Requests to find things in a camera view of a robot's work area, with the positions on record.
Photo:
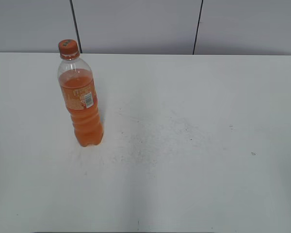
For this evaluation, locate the orange drink plastic bottle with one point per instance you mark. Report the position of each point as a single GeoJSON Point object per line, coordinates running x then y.
{"type": "Point", "coordinates": [77, 85]}

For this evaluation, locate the orange bottle cap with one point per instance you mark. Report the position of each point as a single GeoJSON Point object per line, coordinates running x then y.
{"type": "Point", "coordinates": [68, 47]}

